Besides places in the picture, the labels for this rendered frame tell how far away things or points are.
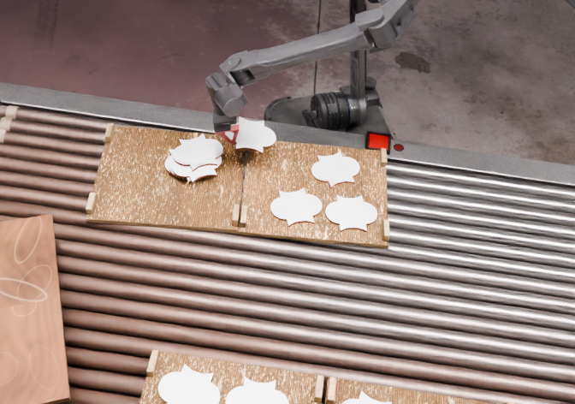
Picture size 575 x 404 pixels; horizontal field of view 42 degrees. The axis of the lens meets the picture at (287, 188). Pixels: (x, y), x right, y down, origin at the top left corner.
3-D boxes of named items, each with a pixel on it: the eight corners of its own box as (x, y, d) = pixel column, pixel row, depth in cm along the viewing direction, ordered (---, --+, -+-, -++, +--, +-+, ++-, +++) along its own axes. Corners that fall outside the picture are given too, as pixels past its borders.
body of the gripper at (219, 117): (214, 128, 202) (207, 109, 196) (216, 101, 209) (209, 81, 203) (237, 125, 201) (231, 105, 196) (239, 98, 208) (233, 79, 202)
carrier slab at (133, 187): (109, 128, 226) (109, 125, 225) (246, 139, 227) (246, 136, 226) (85, 222, 203) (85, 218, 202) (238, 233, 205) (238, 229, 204)
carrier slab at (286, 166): (249, 141, 227) (249, 137, 226) (384, 154, 228) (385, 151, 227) (238, 234, 205) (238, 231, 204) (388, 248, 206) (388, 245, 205)
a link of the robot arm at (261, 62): (394, 32, 190) (382, 3, 182) (395, 50, 187) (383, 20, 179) (239, 76, 204) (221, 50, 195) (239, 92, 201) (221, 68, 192)
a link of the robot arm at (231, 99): (250, 73, 202) (236, 52, 195) (269, 96, 195) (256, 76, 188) (214, 99, 202) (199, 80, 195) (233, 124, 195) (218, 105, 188)
